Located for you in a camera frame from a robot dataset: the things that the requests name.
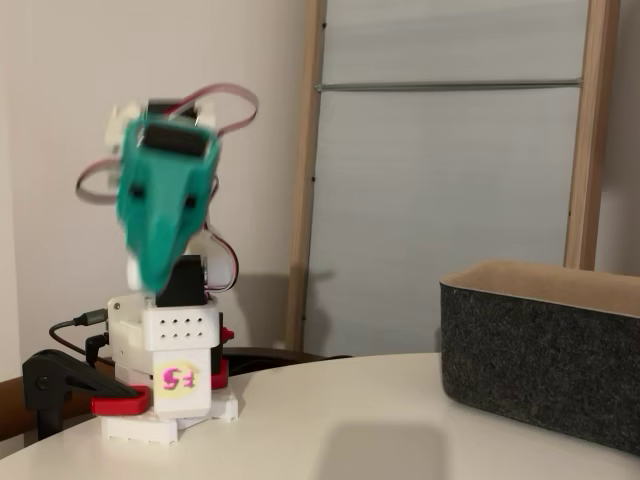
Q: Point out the wood framed frosted panel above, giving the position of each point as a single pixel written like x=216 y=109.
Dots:
x=440 y=200

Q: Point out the dark grey felt box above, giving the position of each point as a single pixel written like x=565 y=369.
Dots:
x=540 y=360

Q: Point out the metal rod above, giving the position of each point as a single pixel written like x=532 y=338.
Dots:
x=450 y=86

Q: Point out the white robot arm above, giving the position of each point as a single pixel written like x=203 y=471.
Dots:
x=180 y=330

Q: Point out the teal gripper black servo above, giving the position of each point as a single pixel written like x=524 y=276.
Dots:
x=159 y=197

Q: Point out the black clamp red pad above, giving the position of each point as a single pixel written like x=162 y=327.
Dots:
x=220 y=380
x=50 y=370

